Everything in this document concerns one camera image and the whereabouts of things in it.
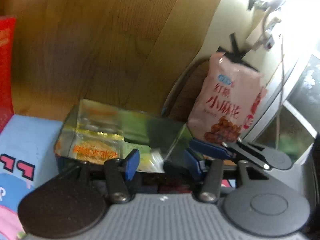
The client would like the dark snack box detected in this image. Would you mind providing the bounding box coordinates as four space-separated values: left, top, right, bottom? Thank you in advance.
54 99 193 173

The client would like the pink snack bag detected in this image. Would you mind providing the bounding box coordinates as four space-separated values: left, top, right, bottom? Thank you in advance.
187 53 266 144

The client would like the wooden headboard panel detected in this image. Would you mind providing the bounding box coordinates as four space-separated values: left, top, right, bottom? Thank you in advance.
1 0 221 120

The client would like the red gift bag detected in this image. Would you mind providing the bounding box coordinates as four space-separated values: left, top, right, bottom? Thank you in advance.
0 16 16 132

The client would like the white wall charger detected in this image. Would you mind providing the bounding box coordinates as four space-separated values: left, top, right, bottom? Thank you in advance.
246 17 281 51

